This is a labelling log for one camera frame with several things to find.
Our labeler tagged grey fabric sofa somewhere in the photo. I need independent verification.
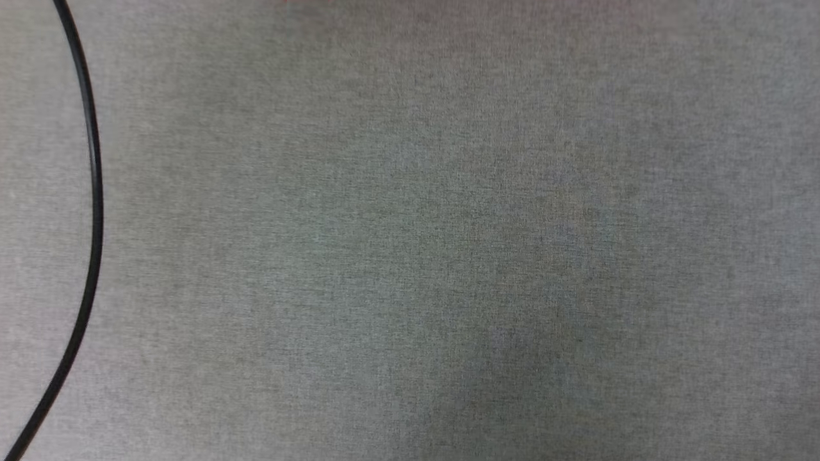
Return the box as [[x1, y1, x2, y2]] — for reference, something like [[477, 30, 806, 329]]
[[0, 0, 820, 461]]

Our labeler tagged thin black cable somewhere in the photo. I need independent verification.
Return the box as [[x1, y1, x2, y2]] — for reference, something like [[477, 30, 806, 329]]
[[3, 0, 105, 461]]

